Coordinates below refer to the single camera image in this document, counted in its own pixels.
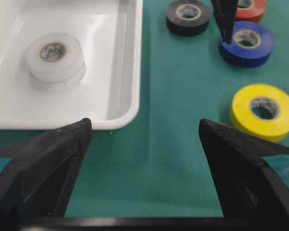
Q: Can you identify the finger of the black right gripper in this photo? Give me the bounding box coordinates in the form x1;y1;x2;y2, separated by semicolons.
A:
211;0;238;44

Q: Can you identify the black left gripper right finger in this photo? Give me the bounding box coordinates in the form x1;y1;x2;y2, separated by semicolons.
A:
199;118;289;231

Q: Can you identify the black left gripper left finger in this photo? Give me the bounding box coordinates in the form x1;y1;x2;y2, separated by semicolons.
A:
0;118;92;231

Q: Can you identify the yellow tape roll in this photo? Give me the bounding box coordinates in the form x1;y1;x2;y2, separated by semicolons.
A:
229;84;289;142

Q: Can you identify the white tape roll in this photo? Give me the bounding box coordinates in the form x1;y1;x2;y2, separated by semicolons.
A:
24;33;86;83

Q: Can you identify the red tape roll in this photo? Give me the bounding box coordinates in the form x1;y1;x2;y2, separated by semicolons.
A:
236;0;267;23

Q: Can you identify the black tape roll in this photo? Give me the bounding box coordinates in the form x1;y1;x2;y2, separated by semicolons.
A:
166;0;211;36

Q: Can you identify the blue tape roll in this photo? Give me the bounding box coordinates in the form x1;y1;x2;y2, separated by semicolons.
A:
219;21;275;67

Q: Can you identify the white plastic tray case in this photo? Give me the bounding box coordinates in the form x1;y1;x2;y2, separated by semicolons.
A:
0;0;143;130

